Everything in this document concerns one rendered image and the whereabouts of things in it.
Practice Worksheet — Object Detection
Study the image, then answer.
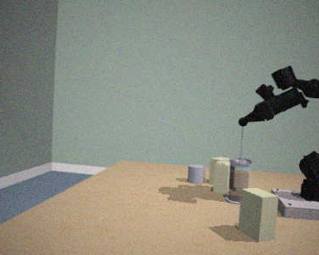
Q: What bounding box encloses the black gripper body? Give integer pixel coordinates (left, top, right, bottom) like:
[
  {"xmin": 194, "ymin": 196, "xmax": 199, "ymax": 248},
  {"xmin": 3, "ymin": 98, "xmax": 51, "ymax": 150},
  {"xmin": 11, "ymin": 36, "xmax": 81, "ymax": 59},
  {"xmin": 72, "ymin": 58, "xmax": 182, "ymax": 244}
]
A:
[{"xmin": 258, "ymin": 94, "xmax": 288, "ymax": 121}]

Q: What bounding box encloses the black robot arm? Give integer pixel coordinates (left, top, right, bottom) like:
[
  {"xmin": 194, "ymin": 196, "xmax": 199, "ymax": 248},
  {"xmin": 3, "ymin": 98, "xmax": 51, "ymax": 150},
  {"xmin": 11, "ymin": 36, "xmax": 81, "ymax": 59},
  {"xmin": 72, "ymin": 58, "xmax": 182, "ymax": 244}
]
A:
[{"xmin": 256, "ymin": 66, "xmax": 319, "ymax": 202}]

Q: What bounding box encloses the grey cylinder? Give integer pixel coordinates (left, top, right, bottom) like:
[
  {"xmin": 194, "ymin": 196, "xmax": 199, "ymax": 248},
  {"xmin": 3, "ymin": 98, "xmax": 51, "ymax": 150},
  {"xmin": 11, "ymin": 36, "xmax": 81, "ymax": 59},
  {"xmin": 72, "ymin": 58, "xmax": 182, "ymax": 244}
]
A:
[{"xmin": 188, "ymin": 165, "xmax": 205, "ymax": 184}]

